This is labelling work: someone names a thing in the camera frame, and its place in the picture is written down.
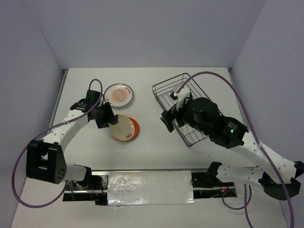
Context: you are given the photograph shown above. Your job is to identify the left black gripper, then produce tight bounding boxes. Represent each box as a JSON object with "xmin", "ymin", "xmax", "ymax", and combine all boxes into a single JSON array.
[{"xmin": 92, "ymin": 102, "xmax": 118, "ymax": 129}]

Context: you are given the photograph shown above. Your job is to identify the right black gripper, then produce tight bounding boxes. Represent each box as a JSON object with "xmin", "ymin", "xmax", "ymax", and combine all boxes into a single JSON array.
[{"xmin": 160, "ymin": 95, "xmax": 209, "ymax": 135}]

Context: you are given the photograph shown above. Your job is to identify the white plate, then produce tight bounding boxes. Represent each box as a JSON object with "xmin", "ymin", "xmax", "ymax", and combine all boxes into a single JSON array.
[{"xmin": 104, "ymin": 83, "xmax": 134, "ymax": 108}]

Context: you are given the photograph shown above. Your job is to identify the pink plate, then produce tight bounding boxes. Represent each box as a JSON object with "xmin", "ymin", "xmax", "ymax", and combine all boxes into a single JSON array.
[{"xmin": 109, "ymin": 114, "xmax": 135, "ymax": 142}]

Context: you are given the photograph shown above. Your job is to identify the orange plate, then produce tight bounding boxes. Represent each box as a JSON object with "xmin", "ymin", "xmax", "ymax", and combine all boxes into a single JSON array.
[{"xmin": 113, "ymin": 117, "xmax": 140, "ymax": 142}]

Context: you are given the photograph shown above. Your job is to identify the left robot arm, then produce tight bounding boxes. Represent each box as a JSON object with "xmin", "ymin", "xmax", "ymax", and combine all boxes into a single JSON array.
[{"xmin": 26, "ymin": 90, "xmax": 118, "ymax": 190}]

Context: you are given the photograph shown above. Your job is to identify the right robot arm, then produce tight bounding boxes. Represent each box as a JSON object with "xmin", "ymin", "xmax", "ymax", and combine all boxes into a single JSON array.
[{"xmin": 161, "ymin": 97, "xmax": 304, "ymax": 200}]

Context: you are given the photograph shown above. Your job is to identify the silver tape patch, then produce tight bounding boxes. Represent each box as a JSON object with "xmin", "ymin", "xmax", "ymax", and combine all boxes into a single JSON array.
[{"xmin": 107, "ymin": 171, "xmax": 195, "ymax": 206}]

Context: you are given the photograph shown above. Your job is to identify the metal wire dish rack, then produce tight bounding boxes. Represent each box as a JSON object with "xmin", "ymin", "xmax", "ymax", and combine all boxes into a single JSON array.
[{"xmin": 152, "ymin": 73, "xmax": 223, "ymax": 147}]

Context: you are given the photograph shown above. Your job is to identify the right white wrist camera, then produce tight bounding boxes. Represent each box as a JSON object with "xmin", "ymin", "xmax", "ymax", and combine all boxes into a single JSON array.
[{"xmin": 170, "ymin": 83, "xmax": 191, "ymax": 111}]

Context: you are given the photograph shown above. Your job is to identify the metal mounting rail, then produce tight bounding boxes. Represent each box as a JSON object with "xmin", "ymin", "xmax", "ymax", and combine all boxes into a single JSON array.
[{"xmin": 63, "ymin": 169, "xmax": 237, "ymax": 207}]

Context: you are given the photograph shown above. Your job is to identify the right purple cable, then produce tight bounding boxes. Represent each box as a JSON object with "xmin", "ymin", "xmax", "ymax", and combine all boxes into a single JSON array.
[{"xmin": 177, "ymin": 72, "xmax": 295, "ymax": 228}]

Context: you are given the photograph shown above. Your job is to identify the purple cable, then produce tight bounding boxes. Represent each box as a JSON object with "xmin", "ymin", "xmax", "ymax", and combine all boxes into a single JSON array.
[
  {"xmin": 11, "ymin": 78, "xmax": 104, "ymax": 207},
  {"xmin": 177, "ymin": 72, "xmax": 295, "ymax": 228}
]

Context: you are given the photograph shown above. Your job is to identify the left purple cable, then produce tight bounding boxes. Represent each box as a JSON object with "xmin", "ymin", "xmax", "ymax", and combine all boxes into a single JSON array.
[{"xmin": 11, "ymin": 78, "xmax": 104, "ymax": 207}]

